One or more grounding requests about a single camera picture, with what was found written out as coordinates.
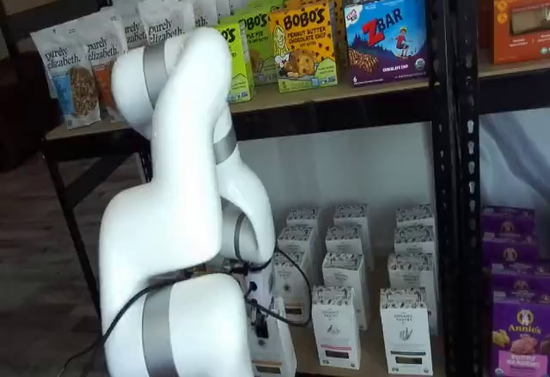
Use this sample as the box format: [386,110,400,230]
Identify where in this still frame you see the white box pink strip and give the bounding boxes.
[321,252,371,331]
[333,204,371,230]
[325,225,373,271]
[309,284,363,369]

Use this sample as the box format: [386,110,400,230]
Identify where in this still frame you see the thin black cable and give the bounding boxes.
[242,246,314,327]

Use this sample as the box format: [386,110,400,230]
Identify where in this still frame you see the granola bag blue label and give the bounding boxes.
[30,19,102,131]

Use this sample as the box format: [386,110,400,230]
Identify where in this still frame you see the dark furniture piece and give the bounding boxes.
[0,50,61,174]

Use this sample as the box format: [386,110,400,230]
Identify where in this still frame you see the black metal shelf rack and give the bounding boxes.
[0,0,459,377]
[454,0,550,377]

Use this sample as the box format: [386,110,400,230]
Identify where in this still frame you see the orange snack box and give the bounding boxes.
[480,0,550,66]

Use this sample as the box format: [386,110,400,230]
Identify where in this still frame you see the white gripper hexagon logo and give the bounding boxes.
[244,260,284,340]

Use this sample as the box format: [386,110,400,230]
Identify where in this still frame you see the green Bobo's box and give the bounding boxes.
[247,0,298,14]
[231,5,278,87]
[212,15,256,105]

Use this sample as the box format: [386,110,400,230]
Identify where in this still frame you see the granola bag orange label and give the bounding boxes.
[121,15,151,50]
[83,7,130,120]

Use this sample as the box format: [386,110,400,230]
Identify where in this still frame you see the purple Annie's box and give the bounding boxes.
[480,205,537,245]
[491,299,550,377]
[489,263,550,305]
[481,239,543,269]

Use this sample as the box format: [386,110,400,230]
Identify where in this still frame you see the granola bag red label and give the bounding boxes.
[137,0,197,47]

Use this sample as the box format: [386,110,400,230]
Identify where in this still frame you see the long black cable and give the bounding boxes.
[101,265,241,352]

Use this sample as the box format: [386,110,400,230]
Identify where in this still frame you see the white box sprig drawing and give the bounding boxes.
[394,204,436,230]
[394,225,437,258]
[388,252,438,335]
[379,287,433,374]

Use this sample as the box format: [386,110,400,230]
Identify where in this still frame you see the white cloth backdrop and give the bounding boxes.
[480,112,550,213]

